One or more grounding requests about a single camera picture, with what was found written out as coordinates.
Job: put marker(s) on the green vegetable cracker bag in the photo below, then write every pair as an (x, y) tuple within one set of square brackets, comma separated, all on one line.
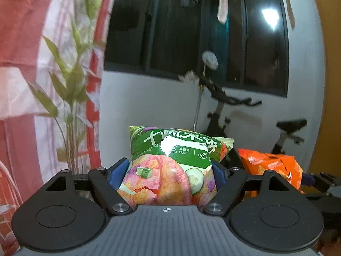
[(172, 167)]

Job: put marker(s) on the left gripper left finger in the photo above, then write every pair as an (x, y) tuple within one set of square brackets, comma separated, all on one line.
[(105, 183)]

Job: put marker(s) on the wooden door panel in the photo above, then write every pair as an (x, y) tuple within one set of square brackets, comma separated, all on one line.
[(326, 156)]

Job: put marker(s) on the red printed curtain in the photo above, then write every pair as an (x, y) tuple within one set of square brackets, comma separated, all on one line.
[(52, 57)]

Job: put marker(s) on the black exercise bike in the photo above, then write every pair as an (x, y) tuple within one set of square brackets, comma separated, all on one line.
[(269, 121)]

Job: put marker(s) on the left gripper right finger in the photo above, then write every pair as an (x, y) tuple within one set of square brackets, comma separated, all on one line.
[(229, 185)]

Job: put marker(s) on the white cloth on bike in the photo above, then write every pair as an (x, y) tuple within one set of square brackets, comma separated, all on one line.
[(210, 60)]

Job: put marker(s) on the dark window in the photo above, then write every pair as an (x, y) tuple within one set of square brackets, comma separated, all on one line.
[(163, 38)]

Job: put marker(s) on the orange snack bag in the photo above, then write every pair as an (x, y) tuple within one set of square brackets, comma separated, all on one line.
[(256, 163)]

